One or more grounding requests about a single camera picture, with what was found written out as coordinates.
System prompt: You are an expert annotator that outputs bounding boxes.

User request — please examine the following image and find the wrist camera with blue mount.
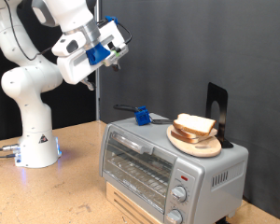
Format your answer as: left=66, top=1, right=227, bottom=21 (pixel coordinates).
left=85, top=41, right=130, bottom=69

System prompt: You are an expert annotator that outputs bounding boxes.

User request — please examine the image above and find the glass oven door with handle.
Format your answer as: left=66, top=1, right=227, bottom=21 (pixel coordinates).
left=100, top=124, right=179, bottom=217

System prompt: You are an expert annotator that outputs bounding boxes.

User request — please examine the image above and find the grey base cable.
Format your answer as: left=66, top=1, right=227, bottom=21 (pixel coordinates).
left=0, top=143, right=21, bottom=152
left=0, top=152, right=18, bottom=159

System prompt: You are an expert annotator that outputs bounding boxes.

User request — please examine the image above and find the silver toaster oven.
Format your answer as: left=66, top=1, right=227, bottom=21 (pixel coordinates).
left=98, top=112, right=250, bottom=224

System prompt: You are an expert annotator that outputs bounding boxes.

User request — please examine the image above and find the silver oven knob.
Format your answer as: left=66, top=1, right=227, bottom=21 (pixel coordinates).
left=170, top=185, right=189, bottom=203
left=165, top=208, right=184, bottom=224

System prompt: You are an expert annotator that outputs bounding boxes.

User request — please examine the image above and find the wire oven rack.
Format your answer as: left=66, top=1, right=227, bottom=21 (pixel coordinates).
left=106, top=155, right=174, bottom=200

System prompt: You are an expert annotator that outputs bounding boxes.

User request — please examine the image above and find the black spatula with blue block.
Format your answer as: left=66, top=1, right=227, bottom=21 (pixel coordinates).
left=112, top=104, right=175, bottom=127

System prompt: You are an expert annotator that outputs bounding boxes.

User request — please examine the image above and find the round wooden board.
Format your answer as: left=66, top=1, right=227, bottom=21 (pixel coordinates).
left=166, top=123, right=222, bottom=159

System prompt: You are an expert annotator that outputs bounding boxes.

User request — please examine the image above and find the black metal bookend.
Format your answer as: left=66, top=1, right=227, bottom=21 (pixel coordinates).
left=204, top=81, right=234, bottom=149

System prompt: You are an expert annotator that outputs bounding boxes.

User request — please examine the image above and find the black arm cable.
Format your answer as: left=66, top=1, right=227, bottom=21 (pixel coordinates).
left=3, top=0, right=133, bottom=62

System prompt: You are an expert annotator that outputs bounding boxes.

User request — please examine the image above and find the metal pole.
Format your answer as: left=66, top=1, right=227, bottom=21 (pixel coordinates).
left=93, top=0, right=103, bottom=121

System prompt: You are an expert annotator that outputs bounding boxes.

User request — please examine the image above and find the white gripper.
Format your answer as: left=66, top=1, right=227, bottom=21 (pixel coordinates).
left=51, top=20, right=130, bottom=91

